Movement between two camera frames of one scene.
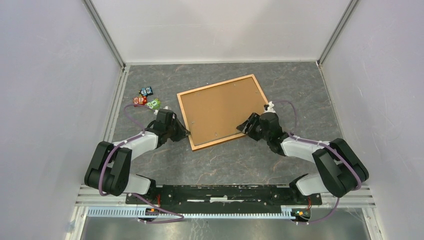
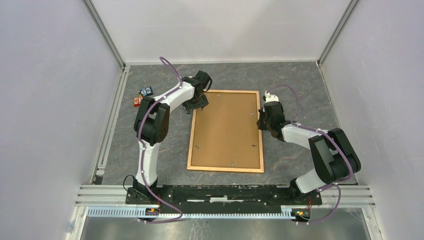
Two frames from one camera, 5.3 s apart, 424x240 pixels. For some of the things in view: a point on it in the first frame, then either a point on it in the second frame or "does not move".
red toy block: (140, 100) does not move
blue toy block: (146, 91) does not move
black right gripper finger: (246, 127) -> (261, 123)
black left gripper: (182, 132) -> (202, 103)
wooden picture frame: (262, 95) -> (261, 170)
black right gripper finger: (253, 121) -> (262, 112)
